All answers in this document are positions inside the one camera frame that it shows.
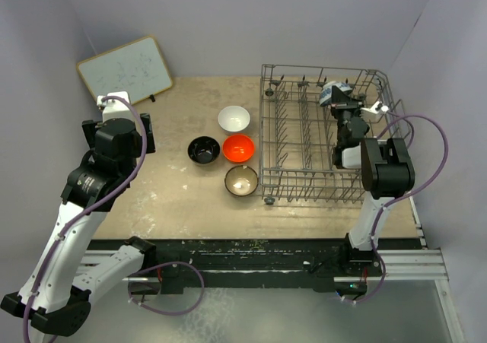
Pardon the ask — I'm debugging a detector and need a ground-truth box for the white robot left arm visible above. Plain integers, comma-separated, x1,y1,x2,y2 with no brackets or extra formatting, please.
1,113,157,342

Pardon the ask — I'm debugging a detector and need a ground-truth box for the grey wire dish rack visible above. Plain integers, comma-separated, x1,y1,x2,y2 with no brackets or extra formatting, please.
259,64,413,205

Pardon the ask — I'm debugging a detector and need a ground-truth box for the white bowl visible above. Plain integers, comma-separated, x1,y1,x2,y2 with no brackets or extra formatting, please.
217,106,251,134

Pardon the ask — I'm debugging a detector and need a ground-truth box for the orange bowl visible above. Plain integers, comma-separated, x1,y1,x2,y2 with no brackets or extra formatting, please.
222,134,256,164

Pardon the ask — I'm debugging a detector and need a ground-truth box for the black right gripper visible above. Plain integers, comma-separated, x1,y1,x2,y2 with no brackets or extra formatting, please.
332,86,365,147

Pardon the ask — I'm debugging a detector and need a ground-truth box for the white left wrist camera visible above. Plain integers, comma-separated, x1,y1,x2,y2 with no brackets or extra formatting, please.
97,95,134,122

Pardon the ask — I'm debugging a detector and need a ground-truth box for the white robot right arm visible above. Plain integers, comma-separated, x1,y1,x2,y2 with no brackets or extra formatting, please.
322,84,415,275

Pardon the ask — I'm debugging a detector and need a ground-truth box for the yellow framed whiteboard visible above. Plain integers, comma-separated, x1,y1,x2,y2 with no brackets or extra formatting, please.
77,36,173,104

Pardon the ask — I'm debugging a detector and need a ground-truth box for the brown glazed bowl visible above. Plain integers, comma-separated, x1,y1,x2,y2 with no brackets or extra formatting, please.
224,165,259,197

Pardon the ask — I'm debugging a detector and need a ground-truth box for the blue patterned bowl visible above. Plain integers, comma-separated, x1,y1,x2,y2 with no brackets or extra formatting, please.
319,81,353,106

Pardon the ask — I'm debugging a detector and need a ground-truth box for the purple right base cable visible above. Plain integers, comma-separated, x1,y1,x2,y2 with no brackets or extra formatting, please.
338,251,389,304

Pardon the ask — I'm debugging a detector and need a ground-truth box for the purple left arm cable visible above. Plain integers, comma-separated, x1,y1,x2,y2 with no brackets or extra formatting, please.
22,96,148,343

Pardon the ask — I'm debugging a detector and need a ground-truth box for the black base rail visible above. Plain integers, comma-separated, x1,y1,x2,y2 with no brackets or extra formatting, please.
143,239,384,294

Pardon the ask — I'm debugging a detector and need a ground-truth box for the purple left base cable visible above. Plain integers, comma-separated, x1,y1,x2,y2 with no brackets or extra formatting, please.
127,259,206,316

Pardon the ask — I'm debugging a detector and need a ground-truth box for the black glossy bowl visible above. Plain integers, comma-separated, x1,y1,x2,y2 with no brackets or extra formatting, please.
187,136,221,166

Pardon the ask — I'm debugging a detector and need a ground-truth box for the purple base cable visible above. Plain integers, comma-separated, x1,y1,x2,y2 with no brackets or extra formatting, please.
127,259,206,316
338,251,389,304

